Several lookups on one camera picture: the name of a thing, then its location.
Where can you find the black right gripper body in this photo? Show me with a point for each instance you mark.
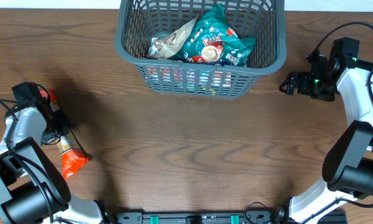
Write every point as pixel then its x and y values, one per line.
pixel 297 84

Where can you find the black mounting rail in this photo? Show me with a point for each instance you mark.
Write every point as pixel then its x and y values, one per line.
pixel 258 216

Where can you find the Kleenex tissue multipack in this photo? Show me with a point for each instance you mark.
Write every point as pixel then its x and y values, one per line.
pixel 186 81

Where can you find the beige brown snack pouch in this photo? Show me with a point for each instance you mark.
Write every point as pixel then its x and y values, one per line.
pixel 166 47

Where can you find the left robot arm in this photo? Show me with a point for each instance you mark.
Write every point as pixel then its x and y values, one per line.
pixel 31 188

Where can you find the grey plastic basket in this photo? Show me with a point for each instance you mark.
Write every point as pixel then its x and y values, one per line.
pixel 141 21

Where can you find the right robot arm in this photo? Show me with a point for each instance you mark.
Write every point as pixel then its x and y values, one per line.
pixel 347 171

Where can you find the green Nescafe 3-in-1 bag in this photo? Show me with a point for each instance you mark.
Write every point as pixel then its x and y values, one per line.
pixel 212 41

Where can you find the orange spaghetti packet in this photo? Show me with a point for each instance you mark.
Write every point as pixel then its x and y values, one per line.
pixel 72 153

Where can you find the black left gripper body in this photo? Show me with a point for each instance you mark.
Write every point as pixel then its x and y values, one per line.
pixel 58 125

